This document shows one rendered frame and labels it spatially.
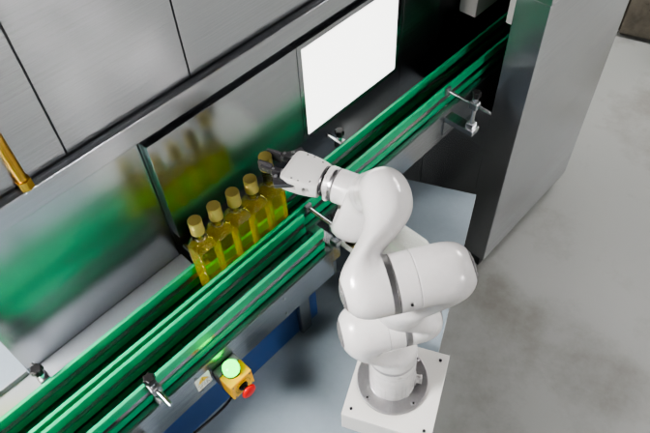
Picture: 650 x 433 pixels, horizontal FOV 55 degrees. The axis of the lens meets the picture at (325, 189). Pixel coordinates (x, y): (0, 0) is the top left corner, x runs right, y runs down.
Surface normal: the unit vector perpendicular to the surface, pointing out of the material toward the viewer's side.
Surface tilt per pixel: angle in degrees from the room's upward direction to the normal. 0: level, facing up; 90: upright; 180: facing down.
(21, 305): 90
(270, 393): 0
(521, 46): 90
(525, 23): 90
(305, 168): 2
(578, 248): 0
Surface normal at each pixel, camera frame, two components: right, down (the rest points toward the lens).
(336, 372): -0.04, -0.64
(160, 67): 0.73, 0.51
